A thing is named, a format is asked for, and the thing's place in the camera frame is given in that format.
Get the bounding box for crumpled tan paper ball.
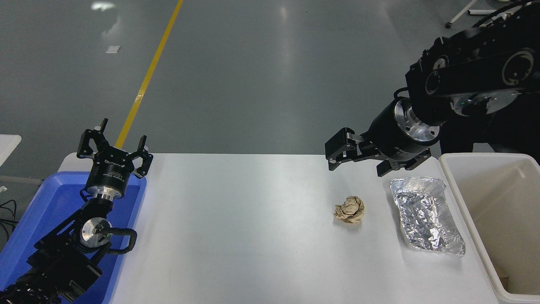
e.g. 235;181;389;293
334;195;365;225

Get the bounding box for large pale plastic bin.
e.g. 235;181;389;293
439;153;540;304

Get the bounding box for white wheeled chair frame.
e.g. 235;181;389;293
445;0;509;29

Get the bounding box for black cables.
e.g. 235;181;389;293
0;199;17;241

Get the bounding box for silver foil tray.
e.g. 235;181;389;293
389;176;466;257

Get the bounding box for blue plastic tray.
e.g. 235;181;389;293
0;171;147;304

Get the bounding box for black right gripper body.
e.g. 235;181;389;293
363;100;432;163

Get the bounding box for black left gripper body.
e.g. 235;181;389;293
86;146;135;194

